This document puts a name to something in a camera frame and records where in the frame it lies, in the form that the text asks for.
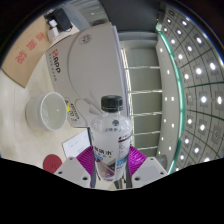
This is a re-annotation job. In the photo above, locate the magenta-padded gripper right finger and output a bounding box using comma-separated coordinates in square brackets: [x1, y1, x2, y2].
[125, 145, 169, 188]

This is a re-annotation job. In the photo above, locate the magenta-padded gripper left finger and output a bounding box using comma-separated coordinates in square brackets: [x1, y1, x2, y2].
[53, 145, 97, 189]

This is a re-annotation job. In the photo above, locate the clear plastic bottle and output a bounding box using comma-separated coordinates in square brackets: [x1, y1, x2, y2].
[90, 95, 134, 183]

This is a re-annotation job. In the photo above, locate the flat round red coaster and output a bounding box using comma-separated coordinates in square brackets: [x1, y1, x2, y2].
[42, 153, 64, 174]

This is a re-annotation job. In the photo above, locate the white printed paper sheet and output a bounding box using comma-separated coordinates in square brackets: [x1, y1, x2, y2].
[61, 129, 92, 159]

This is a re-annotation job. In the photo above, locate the white mug with yellow tag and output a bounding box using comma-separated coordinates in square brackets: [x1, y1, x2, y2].
[25, 91, 68, 132]

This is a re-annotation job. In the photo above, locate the group of ceiling lights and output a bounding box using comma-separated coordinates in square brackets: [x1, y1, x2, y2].
[159, 9, 224, 168]

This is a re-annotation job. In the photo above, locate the white printer paper box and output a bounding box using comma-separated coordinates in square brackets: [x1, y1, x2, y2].
[45, 21, 129, 128]

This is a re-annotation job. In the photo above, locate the brown paper envelope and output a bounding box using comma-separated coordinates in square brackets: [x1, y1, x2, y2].
[1, 16, 56, 89]

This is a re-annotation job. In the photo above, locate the black power adapter with cables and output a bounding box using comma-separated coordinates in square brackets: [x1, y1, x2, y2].
[44, 7, 74, 43]

